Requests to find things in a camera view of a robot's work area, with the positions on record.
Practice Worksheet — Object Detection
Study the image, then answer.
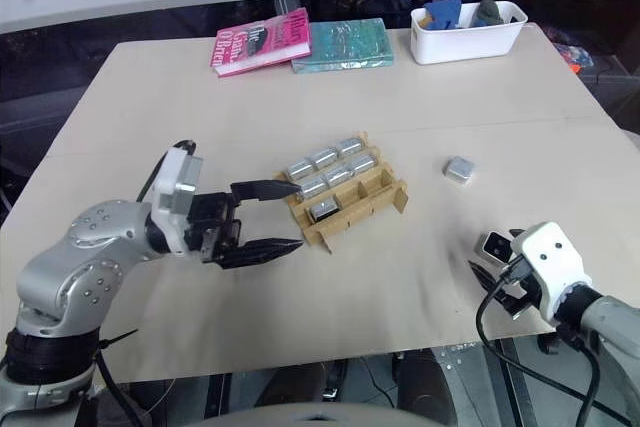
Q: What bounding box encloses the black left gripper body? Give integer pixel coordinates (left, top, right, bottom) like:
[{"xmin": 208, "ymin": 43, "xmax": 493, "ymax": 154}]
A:
[{"xmin": 185, "ymin": 190, "xmax": 246, "ymax": 266}]

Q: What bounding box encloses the white plastic bin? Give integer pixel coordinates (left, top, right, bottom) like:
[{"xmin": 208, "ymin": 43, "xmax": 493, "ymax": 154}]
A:
[{"xmin": 409, "ymin": 0, "xmax": 529, "ymax": 66}]

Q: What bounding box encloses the grey lumpy object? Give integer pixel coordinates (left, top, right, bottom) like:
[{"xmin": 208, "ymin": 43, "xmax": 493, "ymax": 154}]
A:
[{"xmin": 471, "ymin": 0, "xmax": 505, "ymax": 28}]

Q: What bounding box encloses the pink book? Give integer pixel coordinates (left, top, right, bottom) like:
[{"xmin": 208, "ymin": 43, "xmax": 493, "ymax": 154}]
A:
[{"xmin": 208, "ymin": 7, "xmax": 313, "ymax": 79}]

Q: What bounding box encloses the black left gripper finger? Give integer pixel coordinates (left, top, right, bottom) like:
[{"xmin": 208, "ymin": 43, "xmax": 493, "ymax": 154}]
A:
[
  {"xmin": 216, "ymin": 238, "xmax": 305, "ymax": 270},
  {"xmin": 229, "ymin": 178, "xmax": 303, "ymax": 205}
]

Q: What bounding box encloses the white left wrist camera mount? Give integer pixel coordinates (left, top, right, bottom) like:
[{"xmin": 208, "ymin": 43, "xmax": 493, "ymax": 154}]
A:
[{"xmin": 148, "ymin": 146, "xmax": 205, "ymax": 256}]

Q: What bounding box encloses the blue cloth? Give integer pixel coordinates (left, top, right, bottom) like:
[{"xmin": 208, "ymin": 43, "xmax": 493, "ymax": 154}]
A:
[{"xmin": 423, "ymin": 0, "xmax": 465, "ymax": 31}]

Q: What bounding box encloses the colourful clutter pile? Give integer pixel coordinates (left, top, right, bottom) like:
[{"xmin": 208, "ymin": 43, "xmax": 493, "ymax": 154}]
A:
[{"xmin": 553, "ymin": 25, "xmax": 595, "ymax": 74}]

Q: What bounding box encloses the wooden slotted tray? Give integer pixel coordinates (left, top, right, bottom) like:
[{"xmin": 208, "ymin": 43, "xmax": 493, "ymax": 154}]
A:
[{"xmin": 271, "ymin": 131, "xmax": 409, "ymax": 254}]

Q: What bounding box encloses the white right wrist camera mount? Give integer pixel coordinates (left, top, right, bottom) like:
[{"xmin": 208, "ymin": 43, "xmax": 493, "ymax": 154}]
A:
[{"xmin": 509, "ymin": 220, "xmax": 592, "ymax": 324}]

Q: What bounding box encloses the loose silver metal block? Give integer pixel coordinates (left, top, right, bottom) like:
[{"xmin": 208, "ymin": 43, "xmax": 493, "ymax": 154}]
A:
[{"xmin": 442, "ymin": 155, "xmax": 476, "ymax": 184}]

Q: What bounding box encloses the dark rounded shape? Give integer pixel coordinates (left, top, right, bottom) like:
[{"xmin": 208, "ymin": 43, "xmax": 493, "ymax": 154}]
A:
[{"xmin": 392, "ymin": 350, "xmax": 454, "ymax": 412}]

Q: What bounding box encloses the perforated silver metal bracket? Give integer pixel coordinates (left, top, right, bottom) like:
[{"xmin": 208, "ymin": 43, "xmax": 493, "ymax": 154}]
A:
[{"xmin": 438, "ymin": 343, "xmax": 482, "ymax": 374}]

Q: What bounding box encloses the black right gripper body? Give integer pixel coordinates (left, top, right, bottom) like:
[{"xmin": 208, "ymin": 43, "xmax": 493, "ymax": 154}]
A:
[{"xmin": 498, "ymin": 274, "xmax": 543, "ymax": 322}]

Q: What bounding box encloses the teal book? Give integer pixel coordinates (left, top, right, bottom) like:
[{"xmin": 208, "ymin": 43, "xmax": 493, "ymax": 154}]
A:
[{"xmin": 290, "ymin": 18, "xmax": 395, "ymax": 75}]

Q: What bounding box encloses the black zip tie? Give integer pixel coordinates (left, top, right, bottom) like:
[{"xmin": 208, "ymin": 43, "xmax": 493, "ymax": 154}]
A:
[{"xmin": 96, "ymin": 328, "xmax": 139, "ymax": 351}]

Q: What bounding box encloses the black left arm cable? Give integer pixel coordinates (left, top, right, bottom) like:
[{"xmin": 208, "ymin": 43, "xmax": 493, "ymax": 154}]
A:
[{"xmin": 136, "ymin": 138, "xmax": 197, "ymax": 204}]

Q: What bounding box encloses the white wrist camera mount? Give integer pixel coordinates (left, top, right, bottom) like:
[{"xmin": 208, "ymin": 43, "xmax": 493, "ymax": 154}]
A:
[
  {"xmin": 509, "ymin": 220, "xmax": 592, "ymax": 324},
  {"xmin": 148, "ymin": 146, "xmax": 205, "ymax": 256}
]

